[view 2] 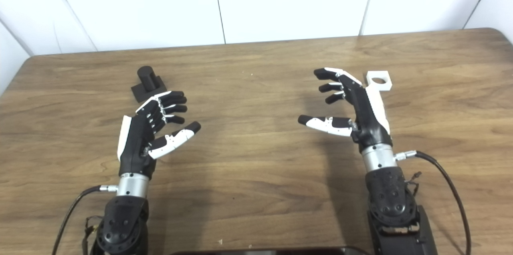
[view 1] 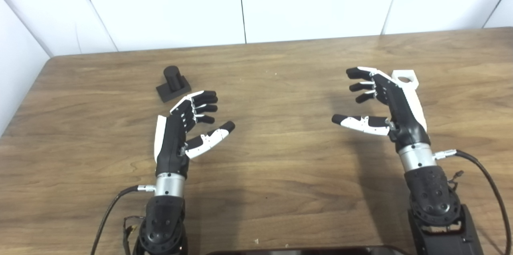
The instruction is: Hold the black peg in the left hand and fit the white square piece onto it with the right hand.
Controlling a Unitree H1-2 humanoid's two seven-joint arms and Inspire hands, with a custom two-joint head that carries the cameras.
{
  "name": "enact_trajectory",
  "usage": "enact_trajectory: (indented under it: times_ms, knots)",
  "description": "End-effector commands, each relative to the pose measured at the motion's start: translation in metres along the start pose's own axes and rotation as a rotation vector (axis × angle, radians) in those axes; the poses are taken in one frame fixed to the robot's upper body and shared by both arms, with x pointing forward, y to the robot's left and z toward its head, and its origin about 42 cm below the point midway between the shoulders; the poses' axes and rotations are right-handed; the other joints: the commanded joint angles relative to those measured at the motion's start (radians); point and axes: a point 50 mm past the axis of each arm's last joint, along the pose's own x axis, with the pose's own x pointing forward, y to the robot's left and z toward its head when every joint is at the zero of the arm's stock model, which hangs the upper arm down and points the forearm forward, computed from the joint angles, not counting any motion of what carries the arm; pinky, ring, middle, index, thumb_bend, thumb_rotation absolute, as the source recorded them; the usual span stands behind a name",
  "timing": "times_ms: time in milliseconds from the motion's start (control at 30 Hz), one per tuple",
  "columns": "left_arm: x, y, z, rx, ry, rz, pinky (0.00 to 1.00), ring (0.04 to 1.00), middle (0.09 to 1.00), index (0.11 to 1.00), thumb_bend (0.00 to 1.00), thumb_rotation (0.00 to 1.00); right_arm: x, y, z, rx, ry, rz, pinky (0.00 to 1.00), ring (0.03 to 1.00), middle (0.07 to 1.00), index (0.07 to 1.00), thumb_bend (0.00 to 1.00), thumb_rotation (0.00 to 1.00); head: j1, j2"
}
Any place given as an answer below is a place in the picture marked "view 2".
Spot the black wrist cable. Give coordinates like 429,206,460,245
51,185,119,255
395,150,471,255

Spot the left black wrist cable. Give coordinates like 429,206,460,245
51,185,119,255

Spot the white square piece with hole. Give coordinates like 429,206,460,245
363,71,392,92

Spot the black peg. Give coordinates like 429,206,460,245
131,66,168,103

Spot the thin wrist wire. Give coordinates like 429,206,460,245
82,216,103,255
405,172,421,197

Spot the right thin wrist wire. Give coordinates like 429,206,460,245
405,172,421,197

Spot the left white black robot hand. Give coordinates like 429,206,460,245
117,91,202,179

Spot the dark robot torso edge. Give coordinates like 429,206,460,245
170,246,371,255

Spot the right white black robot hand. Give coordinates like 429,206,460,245
298,67,393,153

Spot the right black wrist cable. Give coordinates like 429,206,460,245
395,150,471,255

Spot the left thin wrist wire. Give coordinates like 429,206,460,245
82,216,103,255

